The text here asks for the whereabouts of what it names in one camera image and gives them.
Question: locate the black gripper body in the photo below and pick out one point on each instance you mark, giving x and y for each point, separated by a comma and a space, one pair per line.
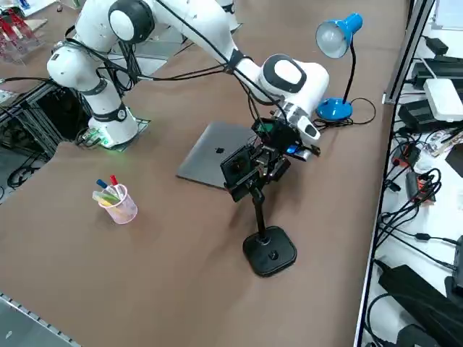
282, 137

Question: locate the black desktop phone stand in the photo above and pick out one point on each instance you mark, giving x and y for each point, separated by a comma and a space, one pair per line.
269, 253

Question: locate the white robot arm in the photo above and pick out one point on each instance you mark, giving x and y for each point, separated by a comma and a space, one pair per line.
202, 21
231, 18

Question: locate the grey laptop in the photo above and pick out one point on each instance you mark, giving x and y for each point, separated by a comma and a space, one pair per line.
206, 155

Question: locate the blue desk lamp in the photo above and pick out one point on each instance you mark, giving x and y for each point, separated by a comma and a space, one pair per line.
336, 108

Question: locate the red and black hub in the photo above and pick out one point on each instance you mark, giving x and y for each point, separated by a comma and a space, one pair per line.
407, 153

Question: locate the black power adapter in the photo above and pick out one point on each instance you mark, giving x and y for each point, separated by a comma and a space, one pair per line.
416, 292
416, 115

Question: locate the red and black device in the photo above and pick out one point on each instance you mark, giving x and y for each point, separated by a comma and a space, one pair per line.
425, 189

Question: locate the red capped marker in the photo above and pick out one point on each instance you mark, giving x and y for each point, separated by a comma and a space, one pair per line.
114, 180

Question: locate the pink transparent pen cup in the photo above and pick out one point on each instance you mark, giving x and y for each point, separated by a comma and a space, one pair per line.
121, 211

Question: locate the grey metal plate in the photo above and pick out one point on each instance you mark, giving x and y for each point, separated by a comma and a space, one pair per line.
155, 54

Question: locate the yellow pen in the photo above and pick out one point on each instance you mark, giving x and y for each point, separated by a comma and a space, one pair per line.
108, 204

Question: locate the printed paper packet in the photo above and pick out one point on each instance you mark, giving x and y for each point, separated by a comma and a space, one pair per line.
443, 142

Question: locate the pale green highlighter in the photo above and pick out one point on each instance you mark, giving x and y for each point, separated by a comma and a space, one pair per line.
105, 196

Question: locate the blue capped marker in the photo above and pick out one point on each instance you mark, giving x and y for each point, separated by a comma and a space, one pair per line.
101, 182

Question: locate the white power box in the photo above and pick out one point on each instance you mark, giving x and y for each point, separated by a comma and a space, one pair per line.
443, 99

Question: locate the black power strip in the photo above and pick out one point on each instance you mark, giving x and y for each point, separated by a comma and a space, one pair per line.
445, 72

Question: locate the clear acrylic rack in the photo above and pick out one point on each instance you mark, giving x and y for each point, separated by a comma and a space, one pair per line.
21, 50

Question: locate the white post bracket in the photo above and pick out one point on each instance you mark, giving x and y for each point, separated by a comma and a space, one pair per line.
390, 98

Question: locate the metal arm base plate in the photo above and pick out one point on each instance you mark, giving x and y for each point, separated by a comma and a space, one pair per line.
142, 126

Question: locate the grey aluminium post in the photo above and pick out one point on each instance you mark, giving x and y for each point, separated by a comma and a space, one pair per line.
412, 47

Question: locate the black aluminium frame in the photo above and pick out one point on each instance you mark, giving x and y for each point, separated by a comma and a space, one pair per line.
36, 108

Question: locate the aluminium table rail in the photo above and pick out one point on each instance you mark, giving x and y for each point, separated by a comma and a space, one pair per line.
29, 318

